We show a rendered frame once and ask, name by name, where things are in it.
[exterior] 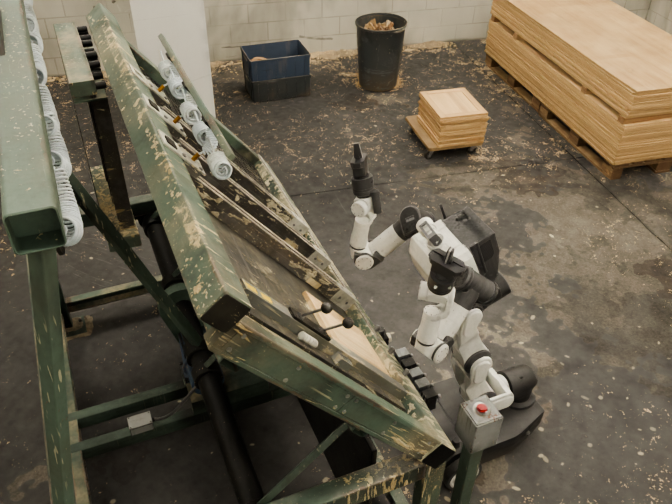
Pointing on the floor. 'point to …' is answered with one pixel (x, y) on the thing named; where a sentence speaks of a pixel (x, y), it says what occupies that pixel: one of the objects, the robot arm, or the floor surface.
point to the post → (466, 472)
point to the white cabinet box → (199, 55)
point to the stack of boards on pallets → (590, 76)
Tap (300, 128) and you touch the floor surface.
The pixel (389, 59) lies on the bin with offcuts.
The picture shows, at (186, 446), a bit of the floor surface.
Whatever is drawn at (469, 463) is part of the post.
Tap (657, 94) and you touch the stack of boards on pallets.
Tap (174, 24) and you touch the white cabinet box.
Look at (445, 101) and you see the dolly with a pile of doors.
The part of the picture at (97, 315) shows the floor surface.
